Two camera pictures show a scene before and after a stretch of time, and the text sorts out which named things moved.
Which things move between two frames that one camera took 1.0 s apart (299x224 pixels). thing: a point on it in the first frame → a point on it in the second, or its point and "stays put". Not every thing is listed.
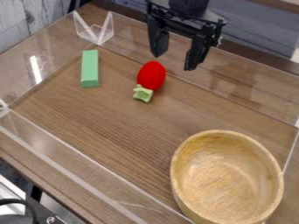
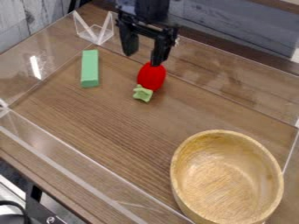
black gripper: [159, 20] → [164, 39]
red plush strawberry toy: [151, 76] stays put
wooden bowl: [227, 178] stays put
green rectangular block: [90, 68] stays put
